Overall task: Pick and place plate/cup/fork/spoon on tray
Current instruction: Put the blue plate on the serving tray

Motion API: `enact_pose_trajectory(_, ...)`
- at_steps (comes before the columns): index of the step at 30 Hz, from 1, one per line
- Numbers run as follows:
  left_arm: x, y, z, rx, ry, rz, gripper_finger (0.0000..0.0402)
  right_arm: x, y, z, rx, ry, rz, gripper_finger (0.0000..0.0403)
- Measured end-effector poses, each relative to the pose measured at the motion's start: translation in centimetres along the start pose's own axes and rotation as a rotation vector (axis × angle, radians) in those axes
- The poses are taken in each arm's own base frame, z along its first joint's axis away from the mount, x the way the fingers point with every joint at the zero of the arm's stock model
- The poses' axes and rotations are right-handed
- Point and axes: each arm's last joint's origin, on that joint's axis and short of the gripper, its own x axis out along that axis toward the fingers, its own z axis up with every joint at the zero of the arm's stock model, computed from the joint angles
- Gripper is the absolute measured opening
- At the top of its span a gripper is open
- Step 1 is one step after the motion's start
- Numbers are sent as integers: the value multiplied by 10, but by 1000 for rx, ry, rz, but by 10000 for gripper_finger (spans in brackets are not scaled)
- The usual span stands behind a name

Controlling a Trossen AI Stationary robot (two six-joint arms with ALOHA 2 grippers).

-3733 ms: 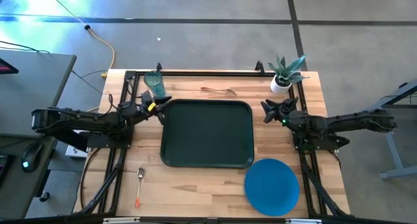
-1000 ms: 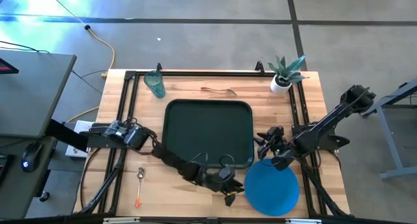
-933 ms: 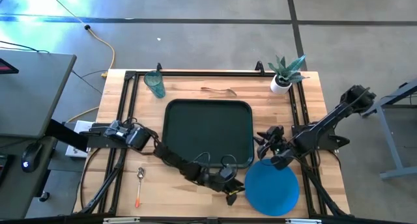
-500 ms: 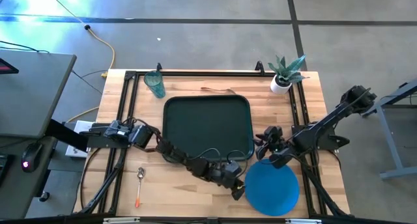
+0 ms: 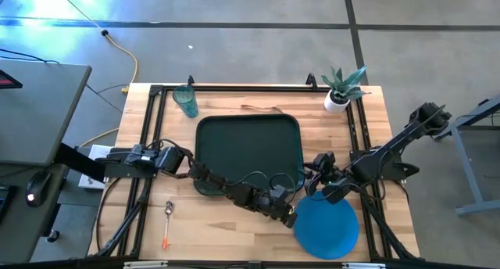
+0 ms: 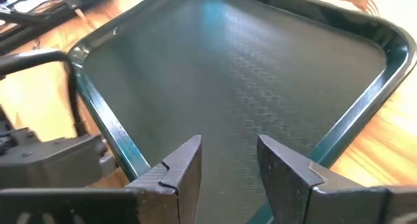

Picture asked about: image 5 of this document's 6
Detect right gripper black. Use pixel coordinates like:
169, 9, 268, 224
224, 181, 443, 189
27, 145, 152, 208
305, 170, 357, 206

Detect grey desk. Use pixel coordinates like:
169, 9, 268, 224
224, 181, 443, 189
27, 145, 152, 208
0, 59, 93, 262

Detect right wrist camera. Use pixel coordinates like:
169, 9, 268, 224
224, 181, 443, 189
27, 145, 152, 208
314, 151, 338, 174

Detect black device with red screen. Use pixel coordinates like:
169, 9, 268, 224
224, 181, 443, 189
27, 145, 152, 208
0, 69, 23, 90

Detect white round plant pot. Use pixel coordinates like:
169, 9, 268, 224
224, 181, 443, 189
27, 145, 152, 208
323, 89, 352, 114

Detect black metal table frame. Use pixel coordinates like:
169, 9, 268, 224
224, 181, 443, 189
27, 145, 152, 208
93, 73, 421, 262

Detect blue round plate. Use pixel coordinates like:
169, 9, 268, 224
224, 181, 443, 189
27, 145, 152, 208
292, 190, 360, 260

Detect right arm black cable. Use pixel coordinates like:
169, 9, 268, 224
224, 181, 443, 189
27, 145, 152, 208
303, 174, 326, 202

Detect black flat bar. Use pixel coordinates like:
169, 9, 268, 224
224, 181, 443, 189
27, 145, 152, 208
54, 142, 107, 183

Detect silver metal bracket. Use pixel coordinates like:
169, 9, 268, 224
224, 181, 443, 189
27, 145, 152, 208
341, 262, 387, 269
123, 260, 169, 269

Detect thin black floor cable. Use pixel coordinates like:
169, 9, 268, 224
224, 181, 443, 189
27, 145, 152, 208
0, 48, 60, 65

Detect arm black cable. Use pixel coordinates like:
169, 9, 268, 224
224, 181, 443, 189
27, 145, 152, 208
303, 174, 326, 202
222, 170, 298, 195

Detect green potted plant leaves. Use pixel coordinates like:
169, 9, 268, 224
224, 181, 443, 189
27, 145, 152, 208
320, 64, 371, 104

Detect white box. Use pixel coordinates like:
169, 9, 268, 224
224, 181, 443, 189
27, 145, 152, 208
77, 144, 114, 190

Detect dark green tray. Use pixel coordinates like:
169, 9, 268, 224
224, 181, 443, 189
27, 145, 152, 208
194, 113, 305, 196

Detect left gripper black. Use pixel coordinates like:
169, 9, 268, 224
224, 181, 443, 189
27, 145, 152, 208
249, 185, 299, 230

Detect grey metal table frame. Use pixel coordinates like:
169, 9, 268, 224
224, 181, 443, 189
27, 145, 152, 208
433, 95, 500, 217

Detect black computer mouse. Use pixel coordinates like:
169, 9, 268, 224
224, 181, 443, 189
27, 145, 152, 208
25, 170, 52, 208

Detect spoon with orange handle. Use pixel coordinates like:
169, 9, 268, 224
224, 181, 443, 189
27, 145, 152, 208
161, 200, 175, 250

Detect teal faceted plastic cup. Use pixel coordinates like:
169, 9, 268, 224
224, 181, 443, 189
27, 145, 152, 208
172, 84, 199, 119

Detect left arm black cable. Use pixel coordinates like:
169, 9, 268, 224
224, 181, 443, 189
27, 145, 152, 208
222, 170, 298, 195

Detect yellow extension cable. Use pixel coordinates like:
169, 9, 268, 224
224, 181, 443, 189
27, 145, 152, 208
53, 0, 140, 148

